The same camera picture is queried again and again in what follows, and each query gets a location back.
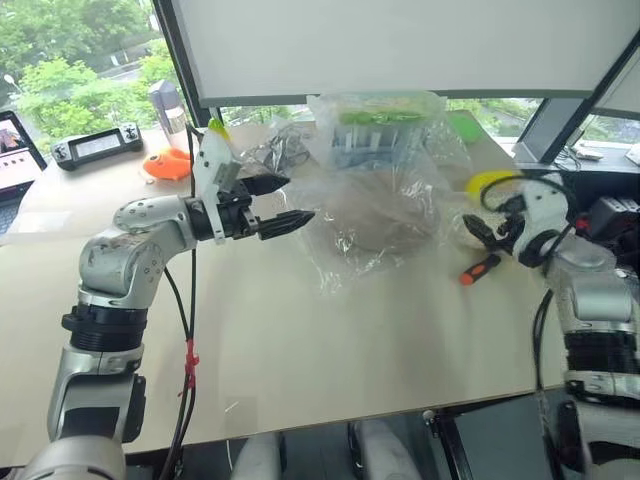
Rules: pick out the large white board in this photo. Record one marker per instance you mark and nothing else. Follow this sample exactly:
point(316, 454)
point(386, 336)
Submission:
point(390, 45)

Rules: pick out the clear plastic bag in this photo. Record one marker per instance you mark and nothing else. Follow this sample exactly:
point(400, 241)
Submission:
point(400, 240)

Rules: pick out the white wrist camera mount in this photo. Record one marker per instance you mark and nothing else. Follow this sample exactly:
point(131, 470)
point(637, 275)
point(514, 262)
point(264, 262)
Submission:
point(542, 210)
point(210, 165)

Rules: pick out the black flat panel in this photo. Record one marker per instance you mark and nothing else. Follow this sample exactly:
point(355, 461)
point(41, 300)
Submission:
point(495, 440)

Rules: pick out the grey water bottle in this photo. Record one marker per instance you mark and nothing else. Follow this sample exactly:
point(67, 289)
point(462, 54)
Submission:
point(160, 97)

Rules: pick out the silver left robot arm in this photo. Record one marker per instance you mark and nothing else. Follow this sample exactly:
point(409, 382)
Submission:
point(115, 255)

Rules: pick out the orange plush fish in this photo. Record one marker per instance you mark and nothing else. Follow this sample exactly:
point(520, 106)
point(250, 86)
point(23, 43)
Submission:
point(167, 166)

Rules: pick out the open laptop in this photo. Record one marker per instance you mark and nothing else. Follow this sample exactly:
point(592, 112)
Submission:
point(14, 170)

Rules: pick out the black device box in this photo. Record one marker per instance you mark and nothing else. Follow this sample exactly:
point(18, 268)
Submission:
point(614, 212)

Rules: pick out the orange black screwdriver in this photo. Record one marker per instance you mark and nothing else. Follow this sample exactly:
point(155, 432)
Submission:
point(479, 270)

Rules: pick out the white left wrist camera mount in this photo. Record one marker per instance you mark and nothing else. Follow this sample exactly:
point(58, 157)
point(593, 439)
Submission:
point(210, 165)

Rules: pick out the small white gadget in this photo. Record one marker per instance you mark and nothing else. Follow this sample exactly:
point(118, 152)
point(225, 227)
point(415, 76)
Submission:
point(588, 152)

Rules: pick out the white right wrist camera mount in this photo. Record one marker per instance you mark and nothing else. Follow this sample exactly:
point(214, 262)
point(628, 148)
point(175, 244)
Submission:
point(542, 210)

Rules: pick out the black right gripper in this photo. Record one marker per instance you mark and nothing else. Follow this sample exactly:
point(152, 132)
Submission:
point(502, 239)

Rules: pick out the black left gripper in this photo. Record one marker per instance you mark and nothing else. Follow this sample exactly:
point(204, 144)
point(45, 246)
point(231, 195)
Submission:
point(234, 216)

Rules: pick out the green package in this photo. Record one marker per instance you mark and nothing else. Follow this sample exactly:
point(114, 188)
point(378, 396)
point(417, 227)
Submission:
point(375, 117)

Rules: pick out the yellow round object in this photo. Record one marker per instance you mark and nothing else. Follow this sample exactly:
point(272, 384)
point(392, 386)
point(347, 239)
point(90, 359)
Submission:
point(487, 181)

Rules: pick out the clear drink bottle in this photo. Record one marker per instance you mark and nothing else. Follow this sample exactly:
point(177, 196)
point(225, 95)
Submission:
point(176, 125)

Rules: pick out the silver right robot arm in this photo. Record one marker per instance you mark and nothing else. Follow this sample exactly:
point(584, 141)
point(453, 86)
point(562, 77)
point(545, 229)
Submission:
point(595, 300)

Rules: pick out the black handheld controller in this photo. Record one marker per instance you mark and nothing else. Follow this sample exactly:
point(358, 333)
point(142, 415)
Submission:
point(97, 147)

